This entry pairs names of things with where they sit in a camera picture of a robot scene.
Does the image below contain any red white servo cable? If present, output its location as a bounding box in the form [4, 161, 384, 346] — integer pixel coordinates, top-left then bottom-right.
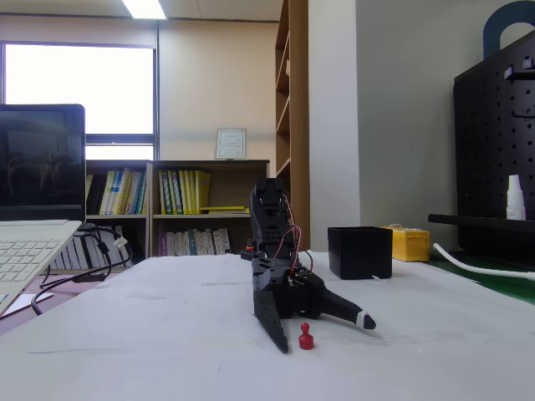
[269, 194, 314, 289]

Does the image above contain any white laptop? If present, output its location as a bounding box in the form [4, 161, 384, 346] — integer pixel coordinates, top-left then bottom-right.
[0, 103, 87, 318]

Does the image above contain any dark teal arched sign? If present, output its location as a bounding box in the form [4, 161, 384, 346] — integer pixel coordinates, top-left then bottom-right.
[482, 0, 535, 59]

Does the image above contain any white paper pad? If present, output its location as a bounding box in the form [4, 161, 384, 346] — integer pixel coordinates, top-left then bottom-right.
[6, 292, 55, 315]

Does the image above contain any white paper sheet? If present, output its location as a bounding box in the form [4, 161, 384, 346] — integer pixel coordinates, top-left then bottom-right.
[74, 253, 262, 289]

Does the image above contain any black pegboard stand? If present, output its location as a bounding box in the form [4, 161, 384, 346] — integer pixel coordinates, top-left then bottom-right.
[428, 28, 535, 268]

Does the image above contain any thin yellow book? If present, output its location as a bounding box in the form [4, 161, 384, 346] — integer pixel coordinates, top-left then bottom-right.
[199, 204, 251, 213]

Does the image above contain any white power cable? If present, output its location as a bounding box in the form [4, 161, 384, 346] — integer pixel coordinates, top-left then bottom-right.
[432, 241, 535, 283]

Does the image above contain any small white bottle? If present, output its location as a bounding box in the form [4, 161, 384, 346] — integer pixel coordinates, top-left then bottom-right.
[505, 174, 527, 221]

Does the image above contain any tall wooden bookshelf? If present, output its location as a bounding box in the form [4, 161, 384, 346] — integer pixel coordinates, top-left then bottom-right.
[274, 0, 311, 251]

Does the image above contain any window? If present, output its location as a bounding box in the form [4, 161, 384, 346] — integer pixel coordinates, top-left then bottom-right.
[0, 40, 159, 162]

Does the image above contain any low dark wooden bookcase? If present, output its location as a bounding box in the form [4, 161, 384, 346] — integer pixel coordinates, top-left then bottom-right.
[84, 160, 152, 268]
[149, 159, 271, 258]

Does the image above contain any green striped book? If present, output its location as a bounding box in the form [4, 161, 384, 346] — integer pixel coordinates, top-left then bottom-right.
[160, 170, 173, 216]

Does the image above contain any thick yellow book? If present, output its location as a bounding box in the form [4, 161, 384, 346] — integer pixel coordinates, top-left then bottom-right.
[195, 170, 212, 215]

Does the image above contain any black usb cable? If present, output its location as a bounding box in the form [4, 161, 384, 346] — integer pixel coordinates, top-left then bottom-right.
[31, 233, 114, 317]
[73, 223, 135, 271]

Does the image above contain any framed certificate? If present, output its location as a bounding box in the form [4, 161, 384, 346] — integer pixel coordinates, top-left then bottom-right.
[215, 128, 247, 161]

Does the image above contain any black book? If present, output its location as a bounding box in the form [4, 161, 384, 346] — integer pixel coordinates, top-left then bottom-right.
[90, 173, 108, 216]

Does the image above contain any ceiling light panel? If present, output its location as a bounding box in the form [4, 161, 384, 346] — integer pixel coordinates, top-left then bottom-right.
[120, 0, 168, 20]

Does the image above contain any small red object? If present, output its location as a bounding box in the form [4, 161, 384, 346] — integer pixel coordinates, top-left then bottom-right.
[298, 321, 316, 350]

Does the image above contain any black square container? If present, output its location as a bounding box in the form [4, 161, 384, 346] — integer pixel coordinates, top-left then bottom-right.
[327, 226, 394, 281]

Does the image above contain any yellow cardboard box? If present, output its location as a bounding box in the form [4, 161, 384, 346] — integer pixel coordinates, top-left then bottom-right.
[382, 224, 431, 263]

